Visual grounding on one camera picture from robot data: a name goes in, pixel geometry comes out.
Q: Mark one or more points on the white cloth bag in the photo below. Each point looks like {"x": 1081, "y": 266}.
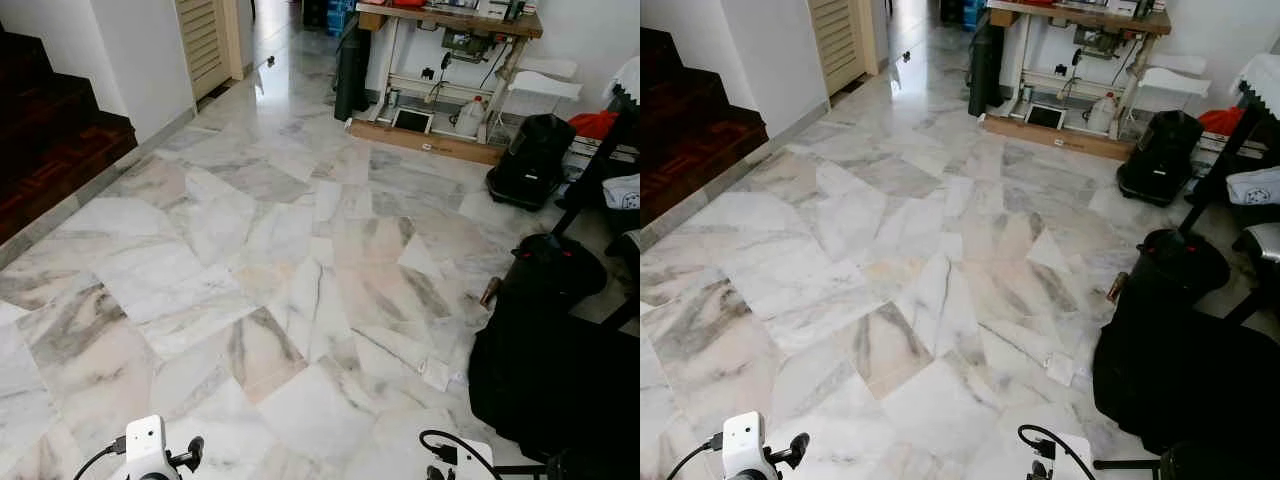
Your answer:
{"x": 622, "y": 192}
{"x": 1255, "y": 187}

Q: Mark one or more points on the tall black cylinder bag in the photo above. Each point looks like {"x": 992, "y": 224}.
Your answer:
{"x": 352, "y": 75}
{"x": 985, "y": 70}

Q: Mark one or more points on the black backpack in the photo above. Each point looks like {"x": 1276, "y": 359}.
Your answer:
{"x": 1190, "y": 385}
{"x": 560, "y": 390}

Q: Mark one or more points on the dark wooden stairs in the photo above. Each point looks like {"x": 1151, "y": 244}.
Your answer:
{"x": 50, "y": 140}
{"x": 690, "y": 130}

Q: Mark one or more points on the black vacuum cleaner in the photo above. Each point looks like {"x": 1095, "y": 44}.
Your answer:
{"x": 535, "y": 150}
{"x": 1165, "y": 145}

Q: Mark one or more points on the red shopping bag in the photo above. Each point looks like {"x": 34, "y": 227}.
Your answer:
{"x": 595, "y": 125}
{"x": 1220, "y": 120}

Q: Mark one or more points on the white plastic jug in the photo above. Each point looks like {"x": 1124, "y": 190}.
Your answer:
{"x": 1103, "y": 115}
{"x": 470, "y": 118}

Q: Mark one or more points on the white lace tablecloth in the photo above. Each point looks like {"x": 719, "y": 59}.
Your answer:
{"x": 1260, "y": 78}
{"x": 628, "y": 80}

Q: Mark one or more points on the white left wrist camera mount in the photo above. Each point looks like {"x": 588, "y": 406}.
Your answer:
{"x": 742, "y": 438}
{"x": 147, "y": 440}

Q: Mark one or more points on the white BitRobot bag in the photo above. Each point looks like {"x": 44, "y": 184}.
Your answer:
{"x": 1262, "y": 238}

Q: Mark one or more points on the white framed tablet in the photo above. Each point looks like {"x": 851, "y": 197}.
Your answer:
{"x": 412, "y": 121}
{"x": 1045, "y": 117}

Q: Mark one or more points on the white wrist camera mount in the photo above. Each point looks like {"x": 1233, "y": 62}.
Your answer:
{"x": 147, "y": 440}
{"x": 1075, "y": 455}
{"x": 475, "y": 462}
{"x": 742, "y": 438}

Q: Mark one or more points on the black round bin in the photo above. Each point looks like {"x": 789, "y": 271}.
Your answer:
{"x": 550, "y": 270}
{"x": 1180, "y": 262}

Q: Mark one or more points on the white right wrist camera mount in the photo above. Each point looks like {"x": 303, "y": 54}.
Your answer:
{"x": 1075, "y": 455}
{"x": 475, "y": 462}

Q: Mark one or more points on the louvred wooden door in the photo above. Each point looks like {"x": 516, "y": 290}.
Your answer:
{"x": 205, "y": 40}
{"x": 838, "y": 40}

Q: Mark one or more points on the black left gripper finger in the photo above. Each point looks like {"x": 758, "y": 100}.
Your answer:
{"x": 799, "y": 447}
{"x": 195, "y": 452}

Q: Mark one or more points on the wooden sewing machine table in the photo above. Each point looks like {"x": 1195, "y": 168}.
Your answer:
{"x": 520, "y": 25}
{"x": 1150, "y": 20}

